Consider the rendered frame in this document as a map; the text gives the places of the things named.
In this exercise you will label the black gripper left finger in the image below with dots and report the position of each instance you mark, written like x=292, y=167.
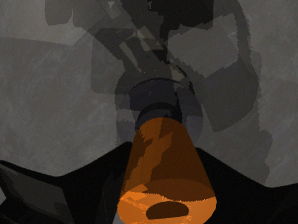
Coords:
x=86, y=196

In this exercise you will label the orange knob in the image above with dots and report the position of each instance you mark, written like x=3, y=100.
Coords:
x=165, y=182

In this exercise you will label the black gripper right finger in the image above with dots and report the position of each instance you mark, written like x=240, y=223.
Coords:
x=239, y=199

